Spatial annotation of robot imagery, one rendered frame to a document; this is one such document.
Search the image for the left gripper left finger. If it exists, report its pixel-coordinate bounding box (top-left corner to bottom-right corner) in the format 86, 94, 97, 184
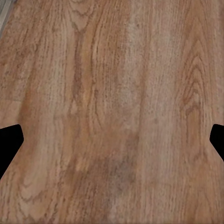
0, 124, 24, 179

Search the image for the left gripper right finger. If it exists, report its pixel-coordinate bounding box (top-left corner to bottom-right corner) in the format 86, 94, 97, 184
210, 124, 224, 160

